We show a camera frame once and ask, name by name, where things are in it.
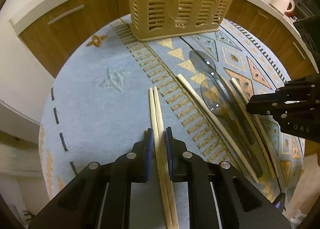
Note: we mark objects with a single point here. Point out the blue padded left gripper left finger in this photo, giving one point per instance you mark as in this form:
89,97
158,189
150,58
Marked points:
100,195

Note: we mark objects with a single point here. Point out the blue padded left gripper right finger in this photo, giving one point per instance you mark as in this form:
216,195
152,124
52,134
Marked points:
219,196

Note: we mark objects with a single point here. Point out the clear plastic spoon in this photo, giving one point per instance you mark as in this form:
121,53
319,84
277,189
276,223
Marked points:
205,64
221,108

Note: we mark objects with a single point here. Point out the patterned blue round mat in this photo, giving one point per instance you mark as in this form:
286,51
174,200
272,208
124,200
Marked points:
98,106

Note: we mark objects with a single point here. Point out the beige plastic utensil basket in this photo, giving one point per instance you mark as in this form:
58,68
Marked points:
159,19

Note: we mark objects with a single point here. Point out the silver drawer handle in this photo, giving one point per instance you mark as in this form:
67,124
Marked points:
65,14

